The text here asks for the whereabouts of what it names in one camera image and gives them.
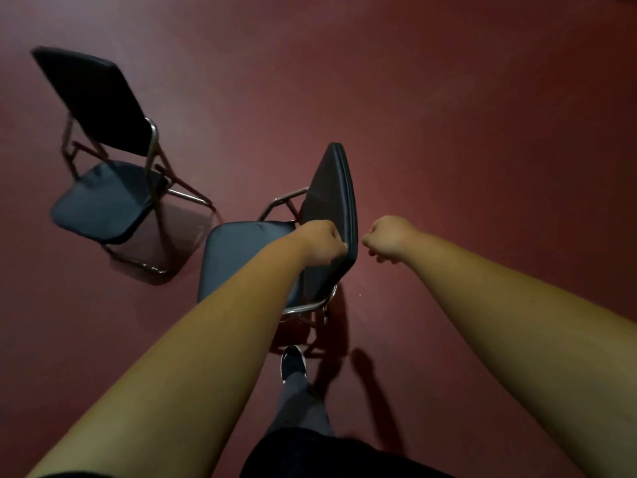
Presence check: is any person's black shoe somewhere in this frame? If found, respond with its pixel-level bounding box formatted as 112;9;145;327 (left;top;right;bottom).
280;345;308;385

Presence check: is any person's grey trouser leg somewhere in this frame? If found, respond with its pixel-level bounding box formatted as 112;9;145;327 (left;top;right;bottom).
264;370;335;438

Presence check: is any person's right forearm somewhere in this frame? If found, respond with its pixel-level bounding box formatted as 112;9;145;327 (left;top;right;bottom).
398;230;637;478

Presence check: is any person's right hand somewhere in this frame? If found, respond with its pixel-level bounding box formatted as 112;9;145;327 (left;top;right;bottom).
361;216;424;265

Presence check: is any black padded folding chair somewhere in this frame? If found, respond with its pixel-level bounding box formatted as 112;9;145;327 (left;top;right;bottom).
197;142;359;325
31;46;217;275

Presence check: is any person's black shirt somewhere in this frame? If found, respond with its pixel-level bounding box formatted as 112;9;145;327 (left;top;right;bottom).
240;428;456;478

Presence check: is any person's left hand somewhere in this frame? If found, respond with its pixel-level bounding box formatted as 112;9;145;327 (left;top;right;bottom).
297;220;349;267

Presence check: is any person's left forearm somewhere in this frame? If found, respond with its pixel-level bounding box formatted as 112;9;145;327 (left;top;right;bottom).
27;229;314;478

